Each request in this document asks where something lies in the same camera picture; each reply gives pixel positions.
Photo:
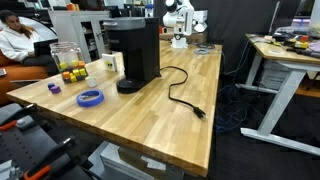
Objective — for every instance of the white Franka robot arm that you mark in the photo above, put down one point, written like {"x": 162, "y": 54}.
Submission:
{"x": 181, "y": 18}

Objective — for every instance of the black Keurig coffee maker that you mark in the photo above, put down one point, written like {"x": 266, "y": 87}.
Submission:
{"x": 140, "y": 53}

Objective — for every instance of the white coffee pod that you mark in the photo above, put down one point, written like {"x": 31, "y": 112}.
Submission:
{"x": 90, "y": 82}

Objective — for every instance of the clear tape roll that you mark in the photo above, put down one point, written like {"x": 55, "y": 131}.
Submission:
{"x": 201, "y": 51}

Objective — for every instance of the white box on table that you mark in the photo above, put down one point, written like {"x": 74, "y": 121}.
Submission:
{"x": 109, "y": 62}

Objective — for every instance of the blue masking tape roll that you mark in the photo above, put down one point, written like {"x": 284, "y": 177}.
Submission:
{"x": 80, "y": 100}

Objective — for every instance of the white box under table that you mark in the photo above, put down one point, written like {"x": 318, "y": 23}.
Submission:
{"x": 116, "y": 161}

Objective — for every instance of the black curtain backdrop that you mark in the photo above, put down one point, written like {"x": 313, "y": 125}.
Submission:
{"x": 233, "y": 30}

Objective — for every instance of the glass jar of coloured cubes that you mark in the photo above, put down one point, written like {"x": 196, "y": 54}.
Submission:
{"x": 68, "y": 55}

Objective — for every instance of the purple cube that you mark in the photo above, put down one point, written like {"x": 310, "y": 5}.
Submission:
{"x": 55, "y": 89}

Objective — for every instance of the blue cube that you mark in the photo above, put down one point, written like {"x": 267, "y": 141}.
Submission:
{"x": 50, "y": 85}

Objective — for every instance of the white cabinet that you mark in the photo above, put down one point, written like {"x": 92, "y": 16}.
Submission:
{"x": 68, "y": 25}

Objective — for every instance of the white drawer unit under desk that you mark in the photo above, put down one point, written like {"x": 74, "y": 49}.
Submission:
{"x": 273, "y": 76}

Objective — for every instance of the white-legged wooden desk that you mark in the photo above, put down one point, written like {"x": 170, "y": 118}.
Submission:
{"x": 283, "y": 93}

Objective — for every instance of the black laptop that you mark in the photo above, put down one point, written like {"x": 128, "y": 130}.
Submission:
{"x": 45, "y": 47}

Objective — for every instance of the orange sofa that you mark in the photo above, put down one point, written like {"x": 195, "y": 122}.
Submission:
{"x": 23, "y": 73}

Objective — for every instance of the yellow and black tool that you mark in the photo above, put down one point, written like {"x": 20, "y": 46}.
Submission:
{"x": 298, "y": 44}

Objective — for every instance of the black perforated mounting board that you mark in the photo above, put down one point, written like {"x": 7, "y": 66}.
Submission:
{"x": 23, "y": 146}

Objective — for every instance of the seated person in white hoodie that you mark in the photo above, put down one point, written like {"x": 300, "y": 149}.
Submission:
{"x": 15, "y": 41}

